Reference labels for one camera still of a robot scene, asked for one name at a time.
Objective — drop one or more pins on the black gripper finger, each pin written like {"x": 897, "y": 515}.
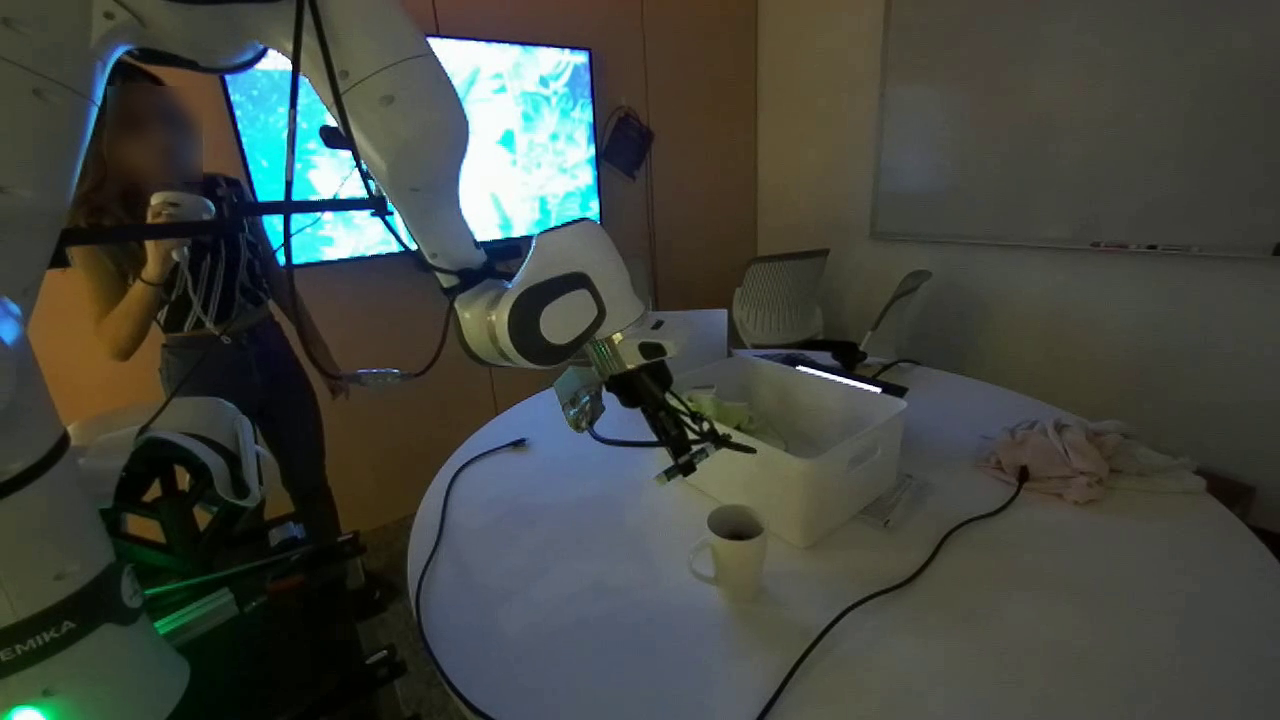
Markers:
{"x": 697, "y": 426}
{"x": 664, "y": 432}

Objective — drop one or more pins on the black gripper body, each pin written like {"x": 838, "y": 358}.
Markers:
{"x": 642, "y": 381}

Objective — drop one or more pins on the white handheld controller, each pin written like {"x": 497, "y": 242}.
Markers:
{"x": 180, "y": 206}

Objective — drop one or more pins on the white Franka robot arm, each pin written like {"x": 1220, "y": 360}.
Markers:
{"x": 403, "y": 121}

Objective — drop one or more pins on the operator forearm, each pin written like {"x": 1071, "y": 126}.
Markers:
{"x": 125, "y": 314}

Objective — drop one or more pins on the white plastic box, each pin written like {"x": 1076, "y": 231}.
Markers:
{"x": 813, "y": 467}

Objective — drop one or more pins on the person in dark clothes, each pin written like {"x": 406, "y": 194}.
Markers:
{"x": 240, "y": 374}

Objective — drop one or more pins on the green lit control box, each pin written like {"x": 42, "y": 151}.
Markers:
{"x": 185, "y": 613}

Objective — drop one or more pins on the operator hand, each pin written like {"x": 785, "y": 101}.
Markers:
{"x": 158, "y": 256}

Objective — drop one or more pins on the silver laptop with logo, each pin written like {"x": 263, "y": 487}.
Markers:
{"x": 695, "y": 332}

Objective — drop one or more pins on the white mug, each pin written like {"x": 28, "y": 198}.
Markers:
{"x": 732, "y": 547}

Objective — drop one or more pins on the grey office chair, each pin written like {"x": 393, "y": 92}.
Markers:
{"x": 783, "y": 300}

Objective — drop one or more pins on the pink crumpled cloth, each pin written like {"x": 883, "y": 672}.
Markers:
{"x": 1055, "y": 461}

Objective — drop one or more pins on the whiteboard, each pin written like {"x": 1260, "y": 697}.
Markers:
{"x": 1064, "y": 121}

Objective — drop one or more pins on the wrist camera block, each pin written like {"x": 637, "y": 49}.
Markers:
{"x": 580, "y": 397}

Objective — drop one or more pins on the dark wall-mounted device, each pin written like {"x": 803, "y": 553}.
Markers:
{"x": 628, "y": 140}

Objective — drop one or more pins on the large wall monitor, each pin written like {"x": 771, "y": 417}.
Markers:
{"x": 535, "y": 133}

